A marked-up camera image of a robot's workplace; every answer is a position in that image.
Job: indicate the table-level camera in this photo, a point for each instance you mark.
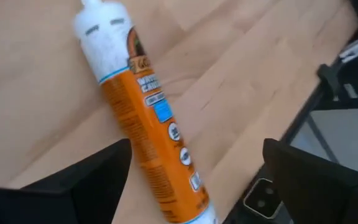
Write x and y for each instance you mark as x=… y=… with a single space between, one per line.
x=261 y=199

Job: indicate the black aluminium table frame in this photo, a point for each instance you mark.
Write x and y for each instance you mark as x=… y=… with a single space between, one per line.
x=325 y=77

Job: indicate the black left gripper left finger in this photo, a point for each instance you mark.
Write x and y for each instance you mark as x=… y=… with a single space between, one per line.
x=89 y=193

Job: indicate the orange sealant tube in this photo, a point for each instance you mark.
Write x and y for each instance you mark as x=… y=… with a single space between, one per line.
x=154 y=124

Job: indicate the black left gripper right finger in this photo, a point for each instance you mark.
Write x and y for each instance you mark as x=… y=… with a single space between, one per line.
x=322 y=193

